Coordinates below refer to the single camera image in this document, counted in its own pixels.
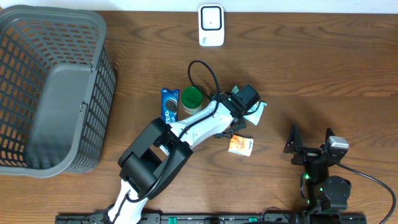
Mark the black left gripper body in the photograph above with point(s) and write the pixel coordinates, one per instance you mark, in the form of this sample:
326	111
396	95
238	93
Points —
239	122

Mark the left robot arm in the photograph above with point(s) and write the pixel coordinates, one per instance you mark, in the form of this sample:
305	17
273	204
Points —
157	155

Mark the orange white snack packet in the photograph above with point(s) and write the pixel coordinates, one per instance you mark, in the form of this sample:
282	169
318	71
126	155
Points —
241	145

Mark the white teal wet wipes pack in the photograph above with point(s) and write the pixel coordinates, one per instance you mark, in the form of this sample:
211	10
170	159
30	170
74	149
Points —
253	115

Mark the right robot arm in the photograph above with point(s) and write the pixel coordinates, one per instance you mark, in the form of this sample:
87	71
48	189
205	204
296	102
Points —
327	195

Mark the grey plastic mesh basket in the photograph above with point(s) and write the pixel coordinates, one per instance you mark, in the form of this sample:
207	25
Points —
57	87

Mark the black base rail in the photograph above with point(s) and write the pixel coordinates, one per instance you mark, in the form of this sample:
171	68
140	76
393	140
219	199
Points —
156	218

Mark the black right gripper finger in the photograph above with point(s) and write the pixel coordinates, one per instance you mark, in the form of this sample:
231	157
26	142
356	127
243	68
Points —
294	142
329	133

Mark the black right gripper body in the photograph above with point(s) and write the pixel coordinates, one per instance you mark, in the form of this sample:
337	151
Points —
307	155

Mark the white barcode scanner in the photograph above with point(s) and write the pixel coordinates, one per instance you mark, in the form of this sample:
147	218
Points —
211	25

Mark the blue Oreo cookie pack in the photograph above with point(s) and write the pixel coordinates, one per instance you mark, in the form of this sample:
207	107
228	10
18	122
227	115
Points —
170	102

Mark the green lid white jar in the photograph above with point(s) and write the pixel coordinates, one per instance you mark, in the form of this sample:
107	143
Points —
192	100

